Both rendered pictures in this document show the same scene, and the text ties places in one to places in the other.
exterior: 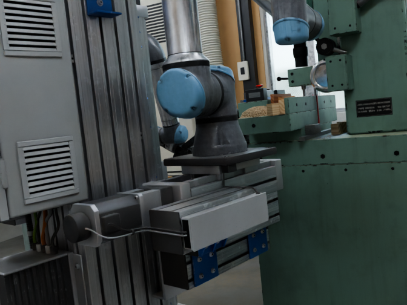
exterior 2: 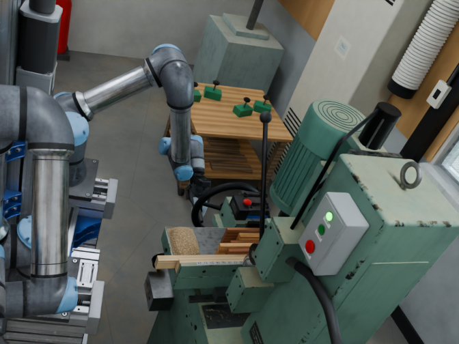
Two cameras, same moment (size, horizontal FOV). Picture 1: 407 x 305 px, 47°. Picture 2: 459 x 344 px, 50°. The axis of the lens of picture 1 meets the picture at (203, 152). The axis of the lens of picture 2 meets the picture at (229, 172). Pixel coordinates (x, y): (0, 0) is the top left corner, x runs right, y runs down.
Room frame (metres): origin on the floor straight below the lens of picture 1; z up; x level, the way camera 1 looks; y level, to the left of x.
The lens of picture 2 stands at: (0.71, -0.81, 2.06)
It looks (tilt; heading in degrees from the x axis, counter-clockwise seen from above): 36 degrees down; 29
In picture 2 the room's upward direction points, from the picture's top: 22 degrees clockwise
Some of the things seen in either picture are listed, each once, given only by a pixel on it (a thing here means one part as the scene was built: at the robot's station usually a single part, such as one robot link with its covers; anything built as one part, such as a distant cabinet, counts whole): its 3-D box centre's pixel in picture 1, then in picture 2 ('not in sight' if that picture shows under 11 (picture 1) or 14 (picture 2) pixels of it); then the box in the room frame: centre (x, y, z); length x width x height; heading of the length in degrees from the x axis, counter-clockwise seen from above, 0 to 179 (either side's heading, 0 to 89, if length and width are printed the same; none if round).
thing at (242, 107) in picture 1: (260, 111); (244, 218); (1.95, -0.25, 0.91); 0.15 x 0.14 x 0.09; 149
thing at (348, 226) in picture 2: not in sight; (331, 234); (1.57, -0.62, 1.40); 0.10 x 0.06 x 0.16; 59
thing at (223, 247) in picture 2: not in sight; (251, 250); (1.83, -0.37, 0.93); 0.24 x 0.01 x 0.06; 149
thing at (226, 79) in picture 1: (212, 92); (37, 244); (1.26, -0.04, 0.98); 0.13 x 0.12 x 0.14; 152
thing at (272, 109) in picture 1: (297, 106); (239, 260); (1.77, -0.38, 0.92); 0.55 x 0.02 x 0.04; 149
